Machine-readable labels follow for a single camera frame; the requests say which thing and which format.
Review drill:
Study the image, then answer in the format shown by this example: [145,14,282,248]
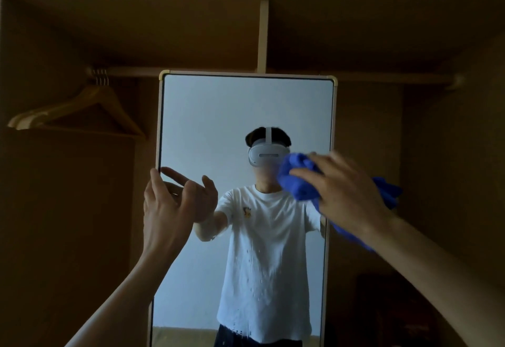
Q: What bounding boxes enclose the wooden wardrobe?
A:
[0,0,505,347]

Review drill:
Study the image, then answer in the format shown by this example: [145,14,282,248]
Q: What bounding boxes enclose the person's right hand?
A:
[290,151,395,237]

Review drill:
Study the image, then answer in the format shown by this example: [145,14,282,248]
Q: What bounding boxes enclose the person's left hand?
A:
[142,168,196,259]

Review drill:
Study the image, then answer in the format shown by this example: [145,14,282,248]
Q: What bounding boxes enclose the wooden clothes rail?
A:
[86,66,259,79]

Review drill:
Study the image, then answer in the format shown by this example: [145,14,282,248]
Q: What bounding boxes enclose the tall framed mirror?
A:
[146,69,339,347]

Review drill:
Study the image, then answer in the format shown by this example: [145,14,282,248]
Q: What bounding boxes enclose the wooden clothes hanger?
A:
[7,68,127,137]
[17,69,147,140]
[12,69,135,138]

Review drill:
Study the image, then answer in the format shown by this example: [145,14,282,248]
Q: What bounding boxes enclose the person's left forearm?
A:
[65,250,174,347]

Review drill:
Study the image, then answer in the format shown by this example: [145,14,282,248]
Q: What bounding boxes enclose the person's right forearm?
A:
[361,216,505,347]

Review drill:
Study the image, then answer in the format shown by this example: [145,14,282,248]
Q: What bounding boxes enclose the blue microfibre cloth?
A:
[276,152,404,253]

